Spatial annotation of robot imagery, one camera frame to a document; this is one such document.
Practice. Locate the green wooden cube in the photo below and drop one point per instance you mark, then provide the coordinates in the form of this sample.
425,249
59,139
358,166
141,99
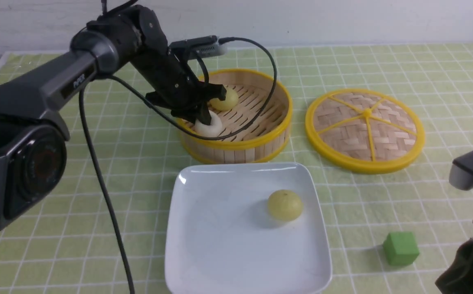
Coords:
400,248

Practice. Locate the bamboo steamer basket yellow rim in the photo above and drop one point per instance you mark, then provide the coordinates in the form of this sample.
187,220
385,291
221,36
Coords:
264,139

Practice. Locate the white steamed bun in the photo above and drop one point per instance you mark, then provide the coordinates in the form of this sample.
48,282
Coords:
210,131

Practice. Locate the bamboo steamer lid yellow rim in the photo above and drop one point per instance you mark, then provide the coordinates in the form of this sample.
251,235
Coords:
364,131

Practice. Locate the yellow steamed bun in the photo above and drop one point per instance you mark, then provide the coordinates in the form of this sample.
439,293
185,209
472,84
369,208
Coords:
230,101
285,205

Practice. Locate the white square plate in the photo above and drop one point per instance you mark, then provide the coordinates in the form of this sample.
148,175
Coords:
221,239

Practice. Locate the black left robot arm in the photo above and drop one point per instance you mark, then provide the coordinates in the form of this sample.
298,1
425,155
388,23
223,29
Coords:
32,131

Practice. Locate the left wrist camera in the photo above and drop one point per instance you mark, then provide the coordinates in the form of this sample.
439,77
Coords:
203,47

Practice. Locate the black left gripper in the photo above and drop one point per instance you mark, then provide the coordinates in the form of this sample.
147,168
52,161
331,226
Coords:
174,88

